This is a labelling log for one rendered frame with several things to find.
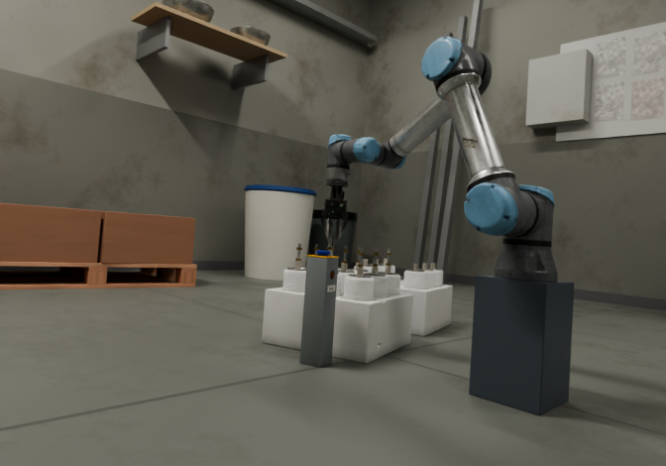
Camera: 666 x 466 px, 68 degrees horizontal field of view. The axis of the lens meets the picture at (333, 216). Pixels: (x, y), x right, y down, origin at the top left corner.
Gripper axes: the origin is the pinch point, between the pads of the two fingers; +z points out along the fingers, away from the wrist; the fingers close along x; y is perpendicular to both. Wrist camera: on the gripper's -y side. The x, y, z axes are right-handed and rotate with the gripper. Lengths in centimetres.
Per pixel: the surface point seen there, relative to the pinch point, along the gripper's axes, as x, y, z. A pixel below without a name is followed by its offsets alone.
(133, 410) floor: -39, 64, 36
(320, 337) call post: -2.0, 23.2, 26.9
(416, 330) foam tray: 37, -33, 33
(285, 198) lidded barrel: -34, -215, -28
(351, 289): 6.6, 9.9, 14.0
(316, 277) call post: -4.4, 21.9, 10.0
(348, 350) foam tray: 6.8, 13.3, 32.3
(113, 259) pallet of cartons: -118, -111, 19
